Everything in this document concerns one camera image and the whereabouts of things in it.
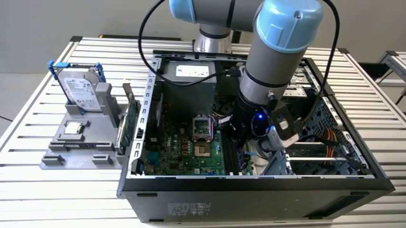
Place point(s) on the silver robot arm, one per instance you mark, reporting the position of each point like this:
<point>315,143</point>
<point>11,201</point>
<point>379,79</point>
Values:
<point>272,66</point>

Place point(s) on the silver CPU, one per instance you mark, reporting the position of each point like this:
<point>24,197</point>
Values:
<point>73,127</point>

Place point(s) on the thin metal locking lever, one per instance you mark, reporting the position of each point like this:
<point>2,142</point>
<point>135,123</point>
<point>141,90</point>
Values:
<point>211,129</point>

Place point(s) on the metal slat side table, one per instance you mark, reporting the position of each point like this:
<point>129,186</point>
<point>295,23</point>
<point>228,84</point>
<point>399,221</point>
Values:
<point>394,59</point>

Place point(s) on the grey power supply unit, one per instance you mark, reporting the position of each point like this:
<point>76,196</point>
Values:
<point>187,99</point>

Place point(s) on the hard disk in blue carrier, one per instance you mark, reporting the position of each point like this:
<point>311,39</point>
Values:
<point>79,90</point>

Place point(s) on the beige four-pin connector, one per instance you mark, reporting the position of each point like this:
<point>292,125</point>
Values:
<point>181,130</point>

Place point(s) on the black PC case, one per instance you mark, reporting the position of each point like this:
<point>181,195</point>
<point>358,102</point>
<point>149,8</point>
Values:
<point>254,202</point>

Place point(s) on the CPU socket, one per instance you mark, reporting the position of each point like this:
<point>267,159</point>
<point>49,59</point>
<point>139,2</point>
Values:
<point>203,149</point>

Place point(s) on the green motherboard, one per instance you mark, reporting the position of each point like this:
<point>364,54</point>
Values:
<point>177,164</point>

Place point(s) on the grey parts rack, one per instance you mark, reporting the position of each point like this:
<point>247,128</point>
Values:
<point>101,123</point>

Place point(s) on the silver optical drive cage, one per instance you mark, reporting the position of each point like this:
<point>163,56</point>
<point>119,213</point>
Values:
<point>296,91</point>

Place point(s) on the black RAM slot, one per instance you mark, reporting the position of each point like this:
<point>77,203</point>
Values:
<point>236,166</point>
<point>227,156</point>

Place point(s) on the metal disk bay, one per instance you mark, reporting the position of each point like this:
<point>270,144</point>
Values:
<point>274,166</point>

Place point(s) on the graphics card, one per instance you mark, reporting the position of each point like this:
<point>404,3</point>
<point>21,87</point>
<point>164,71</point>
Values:
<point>128,123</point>

